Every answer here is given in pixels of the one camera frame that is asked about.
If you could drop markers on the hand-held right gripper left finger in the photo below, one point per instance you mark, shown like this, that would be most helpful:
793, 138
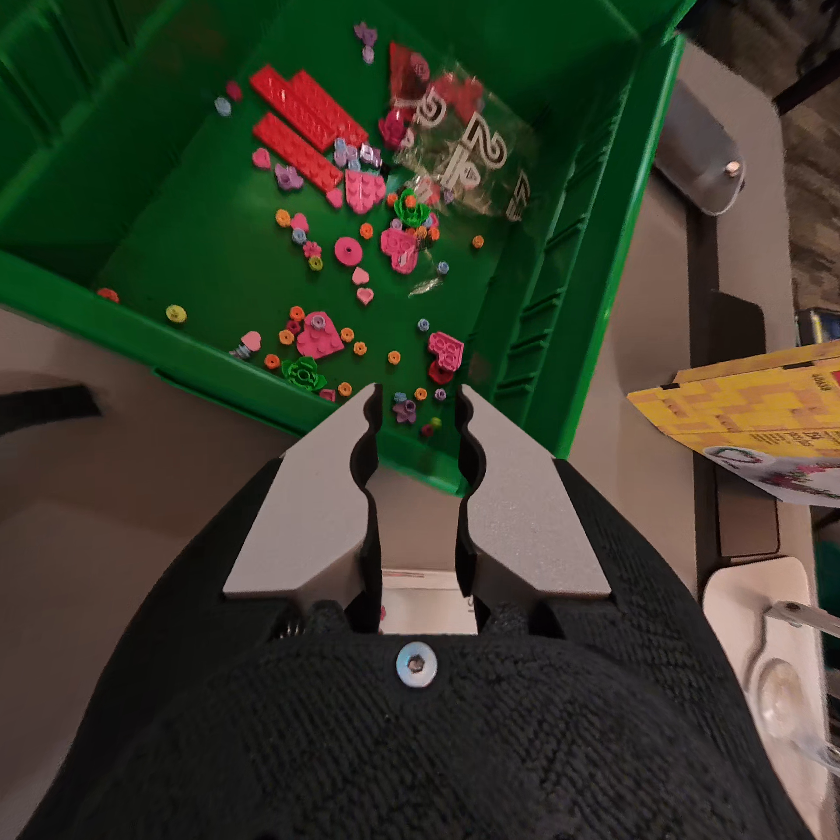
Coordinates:
308, 525

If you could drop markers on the clear plastic bag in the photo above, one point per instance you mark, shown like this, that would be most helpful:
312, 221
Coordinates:
472, 151

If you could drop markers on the green lego leaf piece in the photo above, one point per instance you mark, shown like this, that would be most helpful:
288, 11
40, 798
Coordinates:
411, 208
304, 374

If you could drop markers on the lego set box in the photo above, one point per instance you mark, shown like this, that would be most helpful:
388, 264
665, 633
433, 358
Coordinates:
748, 407

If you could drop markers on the long red lego plate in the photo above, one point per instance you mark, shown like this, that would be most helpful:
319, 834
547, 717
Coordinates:
285, 108
298, 152
331, 108

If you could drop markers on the white desk lamp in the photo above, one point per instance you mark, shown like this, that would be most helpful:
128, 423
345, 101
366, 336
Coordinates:
768, 656

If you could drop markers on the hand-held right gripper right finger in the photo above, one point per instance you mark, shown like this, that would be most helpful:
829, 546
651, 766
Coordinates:
531, 525

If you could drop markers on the pink heart lego plate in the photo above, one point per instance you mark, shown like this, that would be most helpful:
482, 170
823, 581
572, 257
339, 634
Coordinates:
319, 336
399, 249
365, 190
446, 351

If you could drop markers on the pink round lego plate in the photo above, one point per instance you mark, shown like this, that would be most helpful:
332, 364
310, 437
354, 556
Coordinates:
348, 251

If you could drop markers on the green plastic bin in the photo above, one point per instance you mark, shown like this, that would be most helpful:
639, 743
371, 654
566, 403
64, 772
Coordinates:
164, 197

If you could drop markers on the small lego pieces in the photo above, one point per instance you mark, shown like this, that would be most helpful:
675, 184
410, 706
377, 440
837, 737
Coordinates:
394, 358

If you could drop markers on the black flat device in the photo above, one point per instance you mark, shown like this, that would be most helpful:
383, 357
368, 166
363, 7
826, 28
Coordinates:
745, 426

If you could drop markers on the grey metal bracket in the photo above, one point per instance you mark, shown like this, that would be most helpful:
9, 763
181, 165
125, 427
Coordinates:
699, 144

